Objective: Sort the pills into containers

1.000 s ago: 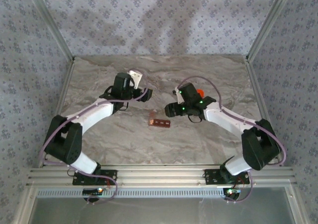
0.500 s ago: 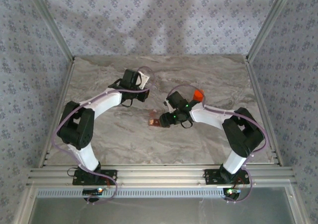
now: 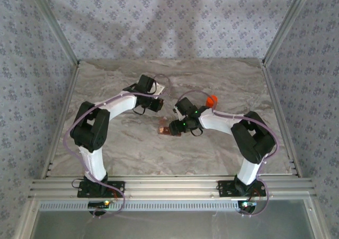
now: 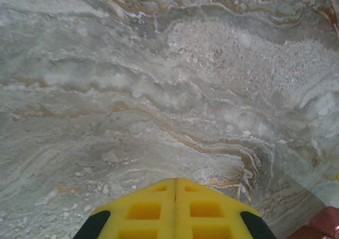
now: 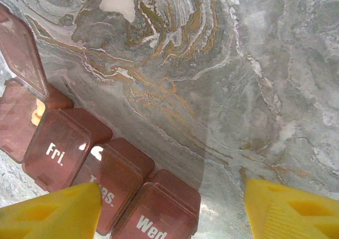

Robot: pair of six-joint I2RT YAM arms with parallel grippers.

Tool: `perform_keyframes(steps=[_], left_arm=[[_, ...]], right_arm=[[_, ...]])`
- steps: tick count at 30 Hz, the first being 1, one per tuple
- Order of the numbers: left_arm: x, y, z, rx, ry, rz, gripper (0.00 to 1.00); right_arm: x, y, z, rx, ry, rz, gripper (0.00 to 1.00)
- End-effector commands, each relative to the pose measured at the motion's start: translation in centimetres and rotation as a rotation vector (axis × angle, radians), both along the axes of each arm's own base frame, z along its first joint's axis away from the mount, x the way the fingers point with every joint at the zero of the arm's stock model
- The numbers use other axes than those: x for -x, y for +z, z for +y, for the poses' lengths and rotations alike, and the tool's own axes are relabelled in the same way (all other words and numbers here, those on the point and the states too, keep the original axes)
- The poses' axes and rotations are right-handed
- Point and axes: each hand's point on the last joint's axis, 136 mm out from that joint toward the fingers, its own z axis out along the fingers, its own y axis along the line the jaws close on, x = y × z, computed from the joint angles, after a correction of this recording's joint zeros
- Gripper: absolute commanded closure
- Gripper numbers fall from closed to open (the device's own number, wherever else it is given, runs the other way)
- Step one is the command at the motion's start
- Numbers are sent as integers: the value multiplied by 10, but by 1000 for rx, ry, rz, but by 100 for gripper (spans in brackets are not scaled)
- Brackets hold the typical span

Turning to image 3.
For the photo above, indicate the brown pill organizer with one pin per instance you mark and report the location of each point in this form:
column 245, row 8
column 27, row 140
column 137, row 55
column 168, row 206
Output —
column 164, row 131

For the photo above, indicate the orange pill bottle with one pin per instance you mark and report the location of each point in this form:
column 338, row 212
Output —
column 212, row 101

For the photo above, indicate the orange bottle cap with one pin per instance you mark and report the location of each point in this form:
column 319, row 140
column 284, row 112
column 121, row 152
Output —
column 212, row 98

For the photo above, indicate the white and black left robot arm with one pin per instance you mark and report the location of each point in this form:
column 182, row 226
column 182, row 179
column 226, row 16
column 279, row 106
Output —
column 90, row 133

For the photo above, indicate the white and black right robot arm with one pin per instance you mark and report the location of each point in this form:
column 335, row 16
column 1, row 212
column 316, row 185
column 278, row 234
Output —
column 254, row 141

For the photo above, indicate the grey metal panel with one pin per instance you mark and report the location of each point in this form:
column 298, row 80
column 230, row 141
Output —
column 169, row 225

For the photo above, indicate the small circuit board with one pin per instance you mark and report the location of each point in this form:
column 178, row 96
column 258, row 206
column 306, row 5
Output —
column 247, row 204
column 99, row 204

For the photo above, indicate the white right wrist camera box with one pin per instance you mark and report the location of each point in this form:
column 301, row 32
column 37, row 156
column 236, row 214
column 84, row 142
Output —
column 181, row 115

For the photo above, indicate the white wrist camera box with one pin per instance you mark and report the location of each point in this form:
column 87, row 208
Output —
column 160, row 88
column 181, row 115

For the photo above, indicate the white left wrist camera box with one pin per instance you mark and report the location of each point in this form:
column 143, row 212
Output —
column 160, row 88

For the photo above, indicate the aluminium mounting rail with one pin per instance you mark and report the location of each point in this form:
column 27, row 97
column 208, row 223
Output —
column 169, row 188

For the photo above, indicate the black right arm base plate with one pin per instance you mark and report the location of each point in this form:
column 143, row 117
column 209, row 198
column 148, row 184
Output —
column 227, row 188

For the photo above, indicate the aluminium table side rail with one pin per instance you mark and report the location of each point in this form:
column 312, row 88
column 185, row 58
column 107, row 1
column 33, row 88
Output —
column 272, row 96
column 67, row 96

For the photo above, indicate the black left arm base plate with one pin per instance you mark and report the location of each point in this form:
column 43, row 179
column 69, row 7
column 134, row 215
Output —
column 87, row 191

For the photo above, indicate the aluminium frame post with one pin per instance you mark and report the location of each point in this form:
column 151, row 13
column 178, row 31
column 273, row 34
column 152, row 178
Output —
column 286, row 24
column 53, row 24

